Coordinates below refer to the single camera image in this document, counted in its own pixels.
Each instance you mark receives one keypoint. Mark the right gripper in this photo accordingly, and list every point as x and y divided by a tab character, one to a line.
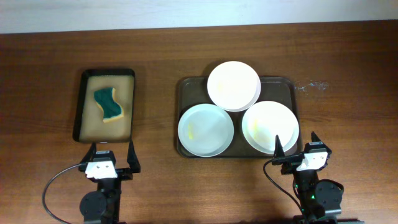
289	167

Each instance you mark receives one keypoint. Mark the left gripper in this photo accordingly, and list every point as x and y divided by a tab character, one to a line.
134	165

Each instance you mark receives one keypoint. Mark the cream white plate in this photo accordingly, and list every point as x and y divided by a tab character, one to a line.
266	120

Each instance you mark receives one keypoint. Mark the green yellow sponge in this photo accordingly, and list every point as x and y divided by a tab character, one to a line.
105	99

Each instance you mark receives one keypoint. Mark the pink white plate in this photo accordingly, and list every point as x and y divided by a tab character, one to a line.
234	86

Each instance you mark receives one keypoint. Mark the pale green plate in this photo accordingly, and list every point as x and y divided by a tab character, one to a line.
205	130

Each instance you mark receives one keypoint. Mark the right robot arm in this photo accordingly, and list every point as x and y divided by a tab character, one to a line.
318	200

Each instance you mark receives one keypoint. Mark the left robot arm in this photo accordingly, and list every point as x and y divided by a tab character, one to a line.
102	206

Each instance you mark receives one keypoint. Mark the black soapy water tray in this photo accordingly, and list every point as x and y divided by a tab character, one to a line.
90	125

